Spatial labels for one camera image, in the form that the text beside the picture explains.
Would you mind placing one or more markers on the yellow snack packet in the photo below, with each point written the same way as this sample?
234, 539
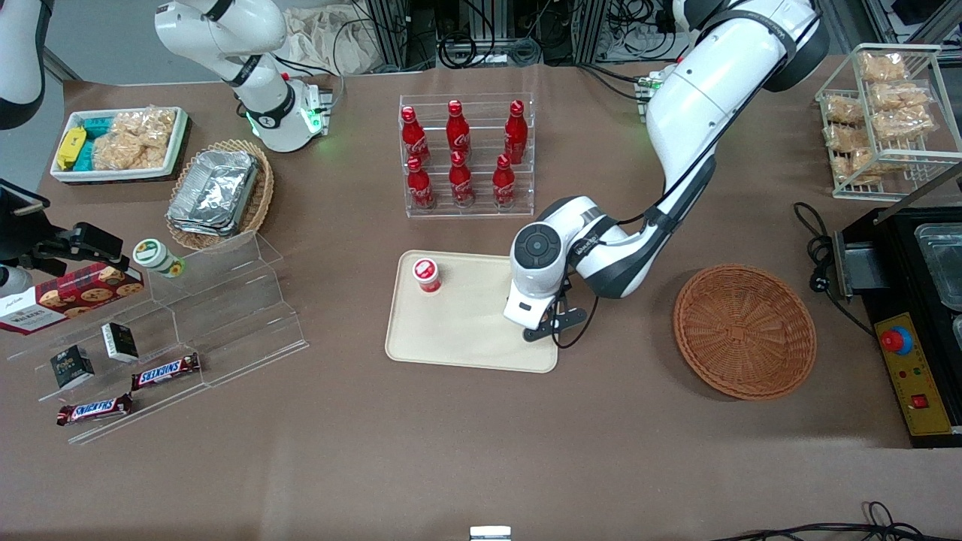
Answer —
71, 146

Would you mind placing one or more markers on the stacked aluminium foil containers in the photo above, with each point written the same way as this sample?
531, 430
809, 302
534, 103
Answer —
214, 191

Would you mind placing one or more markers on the rice cracker bag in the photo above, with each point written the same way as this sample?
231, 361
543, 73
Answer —
135, 139

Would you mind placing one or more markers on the snickers chocolate bar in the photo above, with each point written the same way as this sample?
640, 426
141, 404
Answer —
94, 409
165, 371

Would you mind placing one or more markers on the crumpled beige cloth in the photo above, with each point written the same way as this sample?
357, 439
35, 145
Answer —
331, 45

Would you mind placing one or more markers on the white rectangular snack bin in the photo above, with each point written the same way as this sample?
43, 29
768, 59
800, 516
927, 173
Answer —
176, 146

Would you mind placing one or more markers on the small white object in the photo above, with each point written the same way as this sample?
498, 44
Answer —
490, 534

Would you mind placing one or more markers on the green lid yogurt cup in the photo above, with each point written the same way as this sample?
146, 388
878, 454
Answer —
154, 255

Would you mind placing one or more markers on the red cola bottle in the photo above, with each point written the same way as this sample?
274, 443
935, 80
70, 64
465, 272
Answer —
515, 135
503, 184
458, 134
461, 182
412, 139
419, 186

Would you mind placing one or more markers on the brown round wicker basket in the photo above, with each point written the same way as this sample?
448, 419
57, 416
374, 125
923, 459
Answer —
744, 330

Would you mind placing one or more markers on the clear acrylic bottle rack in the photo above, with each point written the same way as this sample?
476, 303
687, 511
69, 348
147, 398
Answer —
481, 203

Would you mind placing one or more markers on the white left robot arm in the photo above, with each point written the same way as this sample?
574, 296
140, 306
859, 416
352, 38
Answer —
699, 113

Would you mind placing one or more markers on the light oval wicker basket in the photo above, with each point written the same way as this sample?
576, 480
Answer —
259, 203

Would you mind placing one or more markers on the small black white box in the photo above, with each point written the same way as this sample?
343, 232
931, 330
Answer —
120, 342

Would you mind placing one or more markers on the red lid yogurt cup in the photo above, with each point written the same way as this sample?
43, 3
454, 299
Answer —
426, 274

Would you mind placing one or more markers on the red emergency stop button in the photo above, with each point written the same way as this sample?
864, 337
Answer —
896, 341

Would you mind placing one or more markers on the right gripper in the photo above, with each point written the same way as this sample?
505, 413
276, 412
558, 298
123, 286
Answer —
22, 233

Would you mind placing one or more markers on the clear bag of crackers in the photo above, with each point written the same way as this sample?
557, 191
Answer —
843, 137
864, 161
902, 96
843, 111
883, 68

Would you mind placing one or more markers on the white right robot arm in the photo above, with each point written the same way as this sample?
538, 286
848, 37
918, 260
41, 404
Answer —
259, 105

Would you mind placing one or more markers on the teal snack packet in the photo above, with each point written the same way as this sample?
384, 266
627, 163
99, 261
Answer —
94, 124

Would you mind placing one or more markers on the red tartan cookie box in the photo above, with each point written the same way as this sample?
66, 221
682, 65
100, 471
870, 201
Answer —
75, 297

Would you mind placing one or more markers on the clear acrylic step shelf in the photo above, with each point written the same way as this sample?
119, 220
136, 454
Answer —
225, 315

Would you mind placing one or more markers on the black sealing machine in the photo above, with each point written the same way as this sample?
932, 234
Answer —
887, 293

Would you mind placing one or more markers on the beige plastic serving tray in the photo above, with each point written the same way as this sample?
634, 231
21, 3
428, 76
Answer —
466, 323

